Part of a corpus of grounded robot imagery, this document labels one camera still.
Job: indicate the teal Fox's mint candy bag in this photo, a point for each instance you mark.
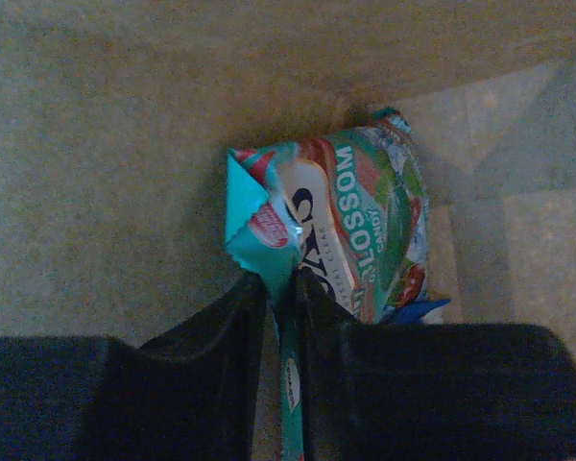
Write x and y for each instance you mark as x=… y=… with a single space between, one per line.
x=348 y=206

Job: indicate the small blue snack packet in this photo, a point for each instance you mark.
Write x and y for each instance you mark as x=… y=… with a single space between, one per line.
x=421 y=312

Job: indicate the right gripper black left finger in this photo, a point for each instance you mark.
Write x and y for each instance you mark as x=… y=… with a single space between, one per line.
x=188 y=394

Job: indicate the brown paper bag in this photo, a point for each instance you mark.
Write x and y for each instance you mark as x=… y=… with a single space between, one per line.
x=115 y=118

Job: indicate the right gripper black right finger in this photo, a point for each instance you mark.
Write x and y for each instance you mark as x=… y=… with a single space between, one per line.
x=430 y=392

